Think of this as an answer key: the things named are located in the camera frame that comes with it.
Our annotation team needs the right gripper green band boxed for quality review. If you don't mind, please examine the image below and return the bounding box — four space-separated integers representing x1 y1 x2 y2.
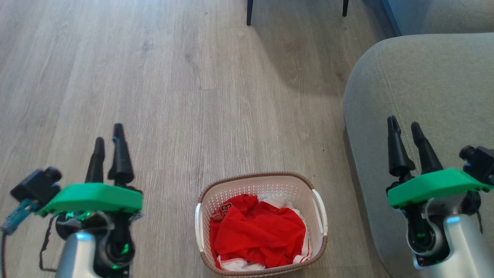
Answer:
386 115 493 217

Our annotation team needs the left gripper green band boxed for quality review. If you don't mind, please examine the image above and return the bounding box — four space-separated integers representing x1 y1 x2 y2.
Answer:
37 123 144 232

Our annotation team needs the cream perforated laundry basket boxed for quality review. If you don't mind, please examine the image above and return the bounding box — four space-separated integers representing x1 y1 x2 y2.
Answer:
195 172 328 278

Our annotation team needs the grey fabric sofa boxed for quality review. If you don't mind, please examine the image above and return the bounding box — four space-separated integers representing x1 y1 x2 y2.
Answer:
342 0 494 278

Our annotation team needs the red jersey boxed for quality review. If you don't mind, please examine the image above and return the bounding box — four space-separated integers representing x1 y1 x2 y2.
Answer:
210 194 309 270

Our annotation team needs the grey chair with black legs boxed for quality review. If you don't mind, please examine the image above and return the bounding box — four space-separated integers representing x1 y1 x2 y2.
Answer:
246 0 349 27

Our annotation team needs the teal camera cable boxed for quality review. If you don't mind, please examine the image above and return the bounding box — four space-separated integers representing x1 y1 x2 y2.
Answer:
1 199 39 236

